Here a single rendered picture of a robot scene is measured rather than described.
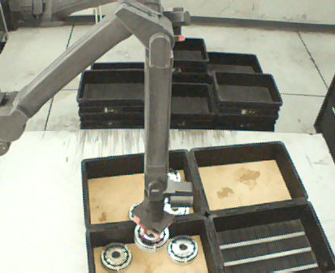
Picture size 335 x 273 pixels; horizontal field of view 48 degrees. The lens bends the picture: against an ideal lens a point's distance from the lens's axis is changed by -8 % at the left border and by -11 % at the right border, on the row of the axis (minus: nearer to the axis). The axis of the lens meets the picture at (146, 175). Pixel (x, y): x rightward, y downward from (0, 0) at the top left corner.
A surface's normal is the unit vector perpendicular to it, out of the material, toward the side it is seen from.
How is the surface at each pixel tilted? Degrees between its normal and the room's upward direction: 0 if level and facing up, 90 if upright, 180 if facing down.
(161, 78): 87
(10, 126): 82
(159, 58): 82
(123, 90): 0
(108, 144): 0
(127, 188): 0
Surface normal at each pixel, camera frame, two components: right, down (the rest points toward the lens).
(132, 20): 0.01, 0.68
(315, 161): 0.01, -0.63
